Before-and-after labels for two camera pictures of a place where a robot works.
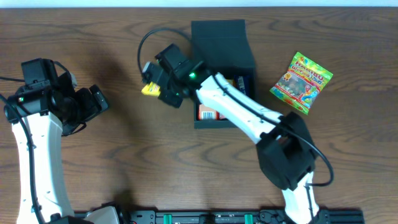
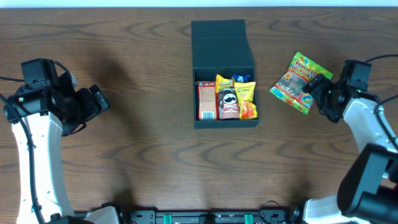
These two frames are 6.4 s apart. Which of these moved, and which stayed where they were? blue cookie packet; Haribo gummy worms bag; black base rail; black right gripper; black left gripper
Moved: black right gripper
Stayed: Haribo gummy worms bag; black base rail; black left gripper; blue cookie packet
